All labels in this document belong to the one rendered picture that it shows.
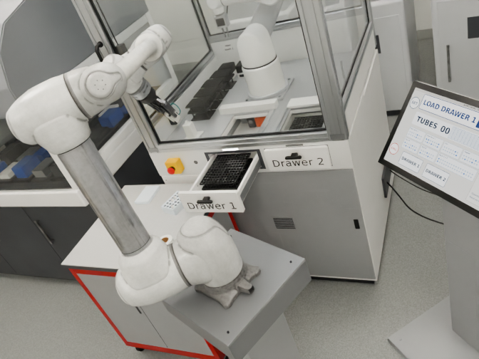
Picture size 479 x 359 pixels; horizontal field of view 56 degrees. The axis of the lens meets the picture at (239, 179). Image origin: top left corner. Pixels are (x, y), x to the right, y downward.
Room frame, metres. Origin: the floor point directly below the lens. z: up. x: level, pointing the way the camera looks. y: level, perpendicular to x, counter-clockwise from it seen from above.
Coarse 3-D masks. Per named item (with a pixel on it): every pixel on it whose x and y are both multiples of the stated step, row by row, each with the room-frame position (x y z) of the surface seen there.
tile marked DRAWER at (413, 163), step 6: (402, 156) 1.24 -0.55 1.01; (408, 156) 1.22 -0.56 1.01; (414, 156) 1.20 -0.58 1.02; (402, 162) 1.23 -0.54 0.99; (408, 162) 1.21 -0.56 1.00; (414, 162) 1.19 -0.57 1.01; (420, 162) 1.17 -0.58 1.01; (408, 168) 1.19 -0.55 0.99; (414, 168) 1.18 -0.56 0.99; (420, 168) 1.16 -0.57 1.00
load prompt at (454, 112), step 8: (424, 96) 1.30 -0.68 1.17; (432, 96) 1.27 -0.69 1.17; (424, 104) 1.28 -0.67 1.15; (432, 104) 1.25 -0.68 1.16; (440, 104) 1.23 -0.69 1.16; (448, 104) 1.20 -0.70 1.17; (432, 112) 1.24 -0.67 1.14; (440, 112) 1.21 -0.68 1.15; (448, 112) 1.18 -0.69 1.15; (456, 112) 1.16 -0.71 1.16; (464, 112) 1.13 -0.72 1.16; (472, 112) 1.11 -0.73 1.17; (456, 120) 1.14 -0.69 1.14; (464, 120) 1.12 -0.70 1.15; (472, 120) 1.10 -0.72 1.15; (472, 128) 1.08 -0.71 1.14
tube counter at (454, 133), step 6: (444, 126) 1.17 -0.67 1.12; (450, 126) 1.15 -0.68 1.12; (438, 132) 1.17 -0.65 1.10; (444, 132) 1.15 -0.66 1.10; (450, 132) 1.13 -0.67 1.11; (456, 132) 1.12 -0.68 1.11; (462, 132) 1.10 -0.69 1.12; (468, 132) 1.08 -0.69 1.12; (450, 138) 1.12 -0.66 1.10; (456, 138) 1.11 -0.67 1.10; (462, 138) 1.09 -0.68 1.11; (468, 138) 1.07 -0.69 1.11; (474, 138) 1.06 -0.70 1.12; (462, 144) 1.08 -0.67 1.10; (468, 144) 1.06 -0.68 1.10; (474, 144) 1.05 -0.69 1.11
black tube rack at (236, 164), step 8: (216, 160) 1.88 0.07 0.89; (224, 160) 1.84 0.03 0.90; (232, 160) 1.81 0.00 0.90; (240, 160) 1.79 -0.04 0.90; (248, 160) 1.81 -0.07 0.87; (216, 168) 1.80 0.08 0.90; (224, 168) 1.78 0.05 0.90; (232, 168) 1.75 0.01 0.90; (240, 168) 1.73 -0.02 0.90; (248, 168) 1.76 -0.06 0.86; (208, 176) 1.76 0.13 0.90; (216, 176) 1.74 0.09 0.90; (224, 176) 1.71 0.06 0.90; (232, 176) 1.69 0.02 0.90; (240, 176) 1.71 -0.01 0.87; (208, 184) 1.74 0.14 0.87; (216, 184) 1.72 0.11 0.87; (224, 184) 1.69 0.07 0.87; (232, 184) 1.67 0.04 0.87
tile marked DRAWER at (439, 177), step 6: (426, 168) 1.14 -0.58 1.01; (432, 168) 1.12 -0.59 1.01; (438, 168) 1.10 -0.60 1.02; (426, 174) 1.12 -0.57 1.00; (432, 174) 1.11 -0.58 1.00; (438, 174) 1.09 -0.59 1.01; (444, 174) 1.07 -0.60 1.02; (432, 180) 1.09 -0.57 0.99; (438, 180) 1.08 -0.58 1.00; (444, 180) 1.06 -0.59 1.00; (444, 186) 1.05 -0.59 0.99
